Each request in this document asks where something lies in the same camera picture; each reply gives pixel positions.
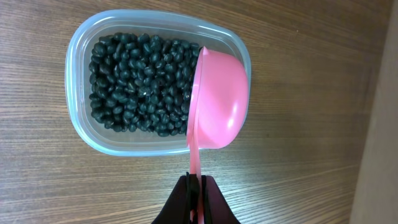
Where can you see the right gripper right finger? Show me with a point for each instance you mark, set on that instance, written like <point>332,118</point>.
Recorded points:
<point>215,208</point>

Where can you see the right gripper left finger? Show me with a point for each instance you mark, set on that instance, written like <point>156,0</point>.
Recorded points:
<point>181,205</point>

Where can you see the pink plastic measuring scoop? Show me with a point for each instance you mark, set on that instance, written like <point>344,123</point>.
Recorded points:
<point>218,105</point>

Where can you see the black beans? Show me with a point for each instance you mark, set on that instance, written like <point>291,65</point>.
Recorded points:
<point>142,82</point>

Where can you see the clear plastic food container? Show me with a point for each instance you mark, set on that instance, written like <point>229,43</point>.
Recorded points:
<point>168,25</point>

